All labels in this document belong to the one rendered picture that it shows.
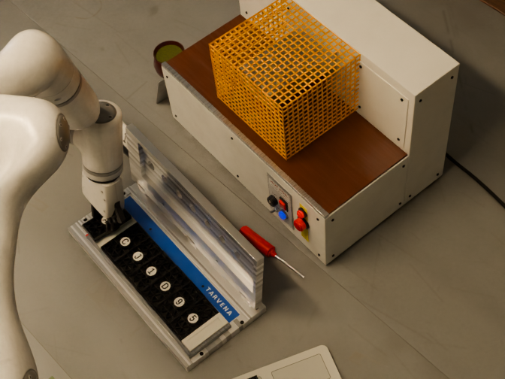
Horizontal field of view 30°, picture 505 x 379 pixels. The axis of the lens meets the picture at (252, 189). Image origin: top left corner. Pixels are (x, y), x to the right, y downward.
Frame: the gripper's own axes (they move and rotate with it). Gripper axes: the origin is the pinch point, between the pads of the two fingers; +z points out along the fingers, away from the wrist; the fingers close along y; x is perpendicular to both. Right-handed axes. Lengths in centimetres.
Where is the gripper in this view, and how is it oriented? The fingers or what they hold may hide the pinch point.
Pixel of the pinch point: (105, 216)
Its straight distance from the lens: 209.0
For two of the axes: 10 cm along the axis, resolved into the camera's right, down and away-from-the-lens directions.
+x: 7.7, -4.3, 4.7
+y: 6.3, 6.1, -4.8
